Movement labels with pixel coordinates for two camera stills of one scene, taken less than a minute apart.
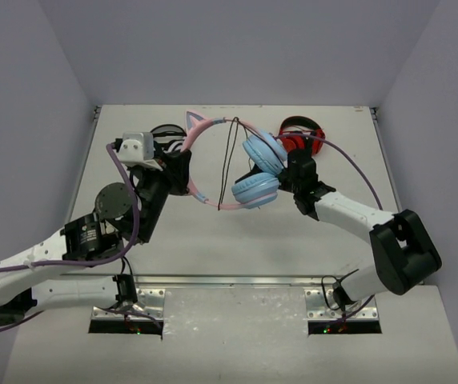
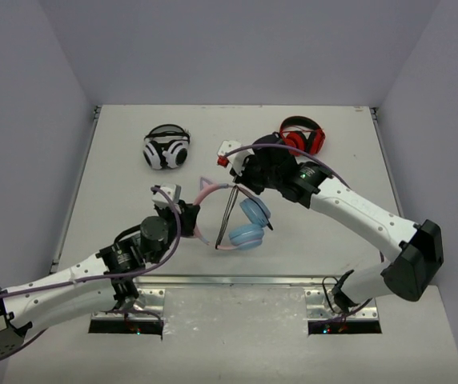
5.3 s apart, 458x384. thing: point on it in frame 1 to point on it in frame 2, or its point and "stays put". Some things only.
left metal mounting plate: [150, 300] stays put
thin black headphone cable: [230, 150] to [255, 202]
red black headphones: [298, 142] stays put
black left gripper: [174, 169] to [189, 218]
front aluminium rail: [230, 280] stays put
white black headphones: [169, 146] stays put
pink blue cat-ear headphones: [263, 149] to [245, 237]
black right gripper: [255, 171] to [244, 178]
